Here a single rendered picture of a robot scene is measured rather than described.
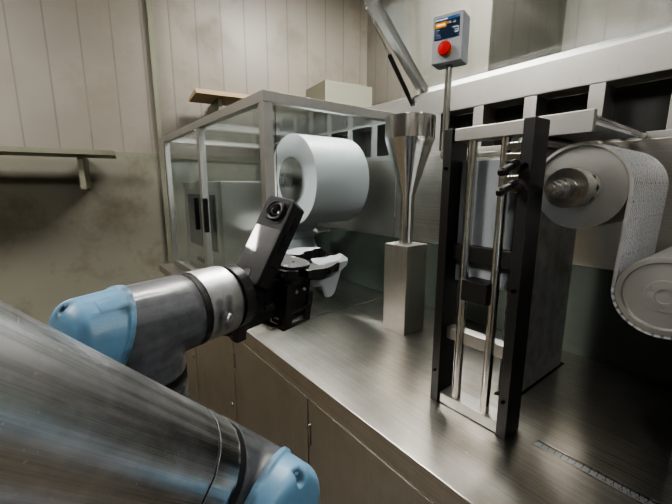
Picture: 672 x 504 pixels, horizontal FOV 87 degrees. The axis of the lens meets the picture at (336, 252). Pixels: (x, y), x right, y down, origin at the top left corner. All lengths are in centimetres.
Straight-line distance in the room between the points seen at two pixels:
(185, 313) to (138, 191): 299
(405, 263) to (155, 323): 80
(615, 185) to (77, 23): 337
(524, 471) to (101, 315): 63
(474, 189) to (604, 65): 53
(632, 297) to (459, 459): 38
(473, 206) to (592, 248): 46
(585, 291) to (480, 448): 54
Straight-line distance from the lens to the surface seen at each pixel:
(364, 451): 84
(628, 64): 110
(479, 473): 69
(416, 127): 102
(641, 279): 73
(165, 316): 34
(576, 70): 114
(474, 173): 69
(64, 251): 339
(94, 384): 19
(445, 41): 93
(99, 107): 338
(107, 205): 332
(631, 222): 75
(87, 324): 32
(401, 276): 105
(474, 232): 71
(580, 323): 113
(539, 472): 72
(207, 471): 24
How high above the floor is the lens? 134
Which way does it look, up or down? 10 degrees down
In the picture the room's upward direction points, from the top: straight up
